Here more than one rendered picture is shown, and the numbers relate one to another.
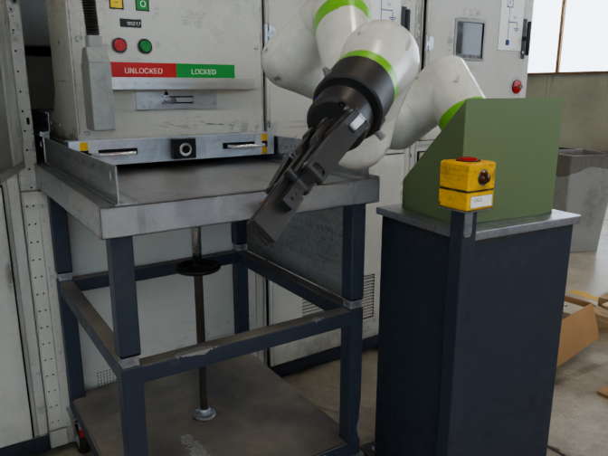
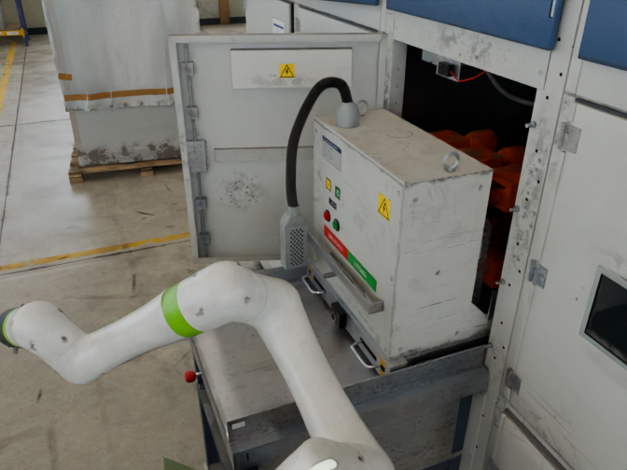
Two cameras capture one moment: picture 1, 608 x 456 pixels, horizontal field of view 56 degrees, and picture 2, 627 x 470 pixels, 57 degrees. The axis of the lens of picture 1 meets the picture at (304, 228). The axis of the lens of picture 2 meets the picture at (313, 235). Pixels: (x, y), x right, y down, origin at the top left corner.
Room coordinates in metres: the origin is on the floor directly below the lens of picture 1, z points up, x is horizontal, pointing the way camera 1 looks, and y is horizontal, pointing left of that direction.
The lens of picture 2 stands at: (1.61, -0.98, 1.86)
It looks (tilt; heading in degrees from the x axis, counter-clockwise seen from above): 29 degrees down; 101
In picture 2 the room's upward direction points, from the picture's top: straight up
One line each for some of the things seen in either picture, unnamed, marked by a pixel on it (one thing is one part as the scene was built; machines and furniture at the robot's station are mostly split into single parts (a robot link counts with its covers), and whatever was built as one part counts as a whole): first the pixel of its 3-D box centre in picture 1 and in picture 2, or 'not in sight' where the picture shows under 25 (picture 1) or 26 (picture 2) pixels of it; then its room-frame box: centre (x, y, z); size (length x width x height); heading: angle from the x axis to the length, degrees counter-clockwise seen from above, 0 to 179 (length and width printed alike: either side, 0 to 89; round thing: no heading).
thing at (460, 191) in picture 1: (466, 184); not in sight; (1.16, -0.34, 0.85); 0.08 x 0.08 x 0.10; 33
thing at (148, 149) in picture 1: (178, 147); (350, 312); (1.47, 0.32, 0.90); 0.54 x 0.05 x 0.06; 123
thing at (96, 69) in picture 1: (97, 89); (295, 239); (1.28, 0.45, 1.04); 0.08 x 0.05 x 0.17; 33
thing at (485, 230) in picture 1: (475, 214); not in sight; (1.37, -0.42, 0.74); 0.37 x 0.32 x 0.02; 119
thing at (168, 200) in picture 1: (194, 181); (320, 341); (1.39, 0.27, 0.82); 0.68 x 0.62 x 0.06; 33
